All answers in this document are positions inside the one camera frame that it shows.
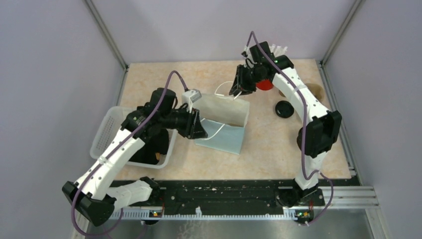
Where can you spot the cardboard cup carrier tray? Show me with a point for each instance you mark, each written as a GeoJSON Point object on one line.
{"type": "Point", "coordinates": [317, 90]}

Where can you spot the clear plastic basket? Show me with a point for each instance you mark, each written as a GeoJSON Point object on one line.
{"type": "Point", "coordinates": [111, 124]}

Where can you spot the white wrapped straws bundle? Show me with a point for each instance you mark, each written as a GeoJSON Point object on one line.
{"type": "Point", "coordinates": [278, 50]}

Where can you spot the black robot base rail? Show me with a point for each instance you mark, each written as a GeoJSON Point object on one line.
{"type": "Point", "coordinates": [236, 197]}

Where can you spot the black cloth in basket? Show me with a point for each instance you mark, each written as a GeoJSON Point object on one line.
{"type": "Point", "coordinates": [156, 146]}

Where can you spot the black plastic cup lid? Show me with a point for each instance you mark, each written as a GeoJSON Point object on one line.
{"type": "Point", "coordinates": [299, 138]}

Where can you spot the stack of black lids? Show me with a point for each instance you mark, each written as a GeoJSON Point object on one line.
{"type": "Point", "coordinates": [284, 109]}

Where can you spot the light blue paper bag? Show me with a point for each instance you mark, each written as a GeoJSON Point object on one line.
{"type": "Point", "coordinates": [224, 118]}

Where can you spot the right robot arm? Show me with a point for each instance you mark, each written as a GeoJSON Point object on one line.
{"type": "Point", "coordinates": [321, 126]}

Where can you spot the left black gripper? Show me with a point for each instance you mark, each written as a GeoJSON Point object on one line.
{"type": "Point", "coordinates": [193, 128]}

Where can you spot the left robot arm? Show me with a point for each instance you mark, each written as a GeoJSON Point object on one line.
{"type": "Point", "coordinates": [92, 194]}

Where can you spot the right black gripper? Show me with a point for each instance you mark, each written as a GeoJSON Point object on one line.
{"type": "Point", "coordinates": [240, 86]}

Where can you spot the red ribbed straw cup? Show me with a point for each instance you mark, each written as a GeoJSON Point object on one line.
{"type": "Point", "coordinates": [265, 85]}

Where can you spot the white toothed cable rail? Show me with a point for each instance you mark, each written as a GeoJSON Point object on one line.
{"type": "Point", "coordinates": [147, 215]}

